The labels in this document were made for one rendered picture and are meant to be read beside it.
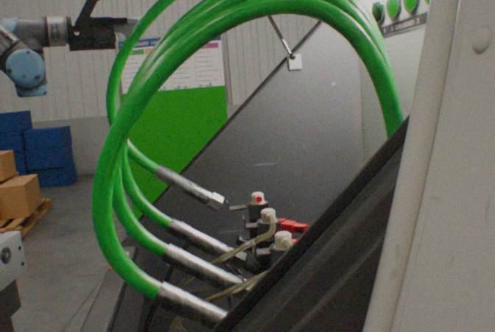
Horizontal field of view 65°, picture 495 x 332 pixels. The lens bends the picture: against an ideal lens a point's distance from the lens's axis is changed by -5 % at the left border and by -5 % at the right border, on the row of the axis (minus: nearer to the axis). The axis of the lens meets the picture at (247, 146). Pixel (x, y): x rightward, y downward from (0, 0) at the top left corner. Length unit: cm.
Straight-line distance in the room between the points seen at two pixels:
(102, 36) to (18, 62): 26
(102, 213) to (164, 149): 351
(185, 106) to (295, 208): 294
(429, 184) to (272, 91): 69
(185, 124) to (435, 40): 362
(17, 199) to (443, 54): 461
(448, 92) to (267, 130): 69
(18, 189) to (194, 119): 200
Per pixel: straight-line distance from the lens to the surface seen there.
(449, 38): 19
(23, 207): 471
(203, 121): 378
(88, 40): 112
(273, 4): 29
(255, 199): 54
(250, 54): 698
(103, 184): 29
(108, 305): 68
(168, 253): 39
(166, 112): 378
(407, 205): 19
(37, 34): 109
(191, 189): 53
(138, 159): 53
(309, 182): 89
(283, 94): 86
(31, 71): 94
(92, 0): 111
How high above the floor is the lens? 125
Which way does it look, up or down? 8 degrees down
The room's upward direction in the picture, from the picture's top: 4 degrees counter-clockwise
